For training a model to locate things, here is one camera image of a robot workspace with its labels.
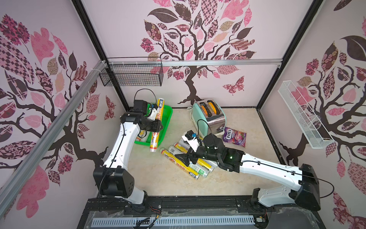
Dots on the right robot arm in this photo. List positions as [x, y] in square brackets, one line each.
[299, 185]

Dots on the white wire wall shelf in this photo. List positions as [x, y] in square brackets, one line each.
[309, 122]

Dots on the aluminium rail back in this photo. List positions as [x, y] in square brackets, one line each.
[202, 62]

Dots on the aluminium rail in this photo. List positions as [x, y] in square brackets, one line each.
[202, 62]
[20, 176]

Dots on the green plastic basket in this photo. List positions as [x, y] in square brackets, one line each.
[168, 111]

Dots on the mint green toaster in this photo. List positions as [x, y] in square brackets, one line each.
[208, 117]

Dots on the short yellow wrap roll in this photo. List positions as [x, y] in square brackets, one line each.
[142, 136]

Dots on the aluminium rail left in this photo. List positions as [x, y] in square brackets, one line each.
[20, 176]

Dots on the white slotted cable duct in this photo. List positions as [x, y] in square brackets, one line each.
[184, 221]

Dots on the black wire wall basket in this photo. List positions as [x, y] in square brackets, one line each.
[133, 71]

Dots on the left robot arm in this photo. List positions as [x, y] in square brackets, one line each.
[113, 179]

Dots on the clear white-label wrap roll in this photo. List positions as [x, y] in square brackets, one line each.
[202, 171]

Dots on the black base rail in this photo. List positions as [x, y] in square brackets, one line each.
[178, 204]

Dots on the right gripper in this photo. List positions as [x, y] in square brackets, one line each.
[193, 153]

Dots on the purple Fox's candy bag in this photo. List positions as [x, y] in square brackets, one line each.
[235, 137]

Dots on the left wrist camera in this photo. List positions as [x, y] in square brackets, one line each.
[155, 114]

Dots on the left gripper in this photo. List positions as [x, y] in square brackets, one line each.
[155, 128]

